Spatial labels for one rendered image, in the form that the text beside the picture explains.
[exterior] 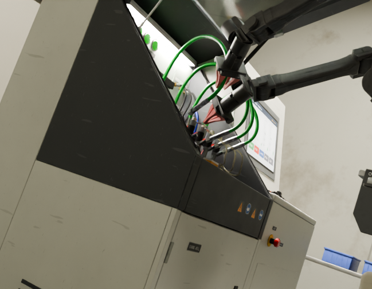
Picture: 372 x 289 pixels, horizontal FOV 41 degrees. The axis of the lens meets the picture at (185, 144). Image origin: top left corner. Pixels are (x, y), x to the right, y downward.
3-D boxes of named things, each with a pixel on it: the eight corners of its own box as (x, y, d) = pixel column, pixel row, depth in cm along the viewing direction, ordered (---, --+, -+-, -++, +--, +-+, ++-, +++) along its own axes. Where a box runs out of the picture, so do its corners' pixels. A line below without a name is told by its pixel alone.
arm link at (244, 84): (247, 90, 169) (257, 97, 173) (242, 76, 173) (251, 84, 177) (232, 102, 172) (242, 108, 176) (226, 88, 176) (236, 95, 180)
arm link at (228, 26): (258, 20, 148) (272, 33, 155) (241, -2, 155) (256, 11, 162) (228, 47, 153) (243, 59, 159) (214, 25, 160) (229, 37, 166)
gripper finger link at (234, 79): (208, 79, 169) (219, 57, 163) (227, 83, 172) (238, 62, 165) (212, 92, 165) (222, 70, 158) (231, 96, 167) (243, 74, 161)
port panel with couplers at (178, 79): (158, 137, 211) (182, 70, 215) (151, 136, 212) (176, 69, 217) (172, 146, 222) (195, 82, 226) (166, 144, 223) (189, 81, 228)
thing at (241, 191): (184, 211, 140) (202, 157, 142) (171, 207, 142) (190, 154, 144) (257, 238, 192) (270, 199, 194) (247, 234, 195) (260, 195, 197)
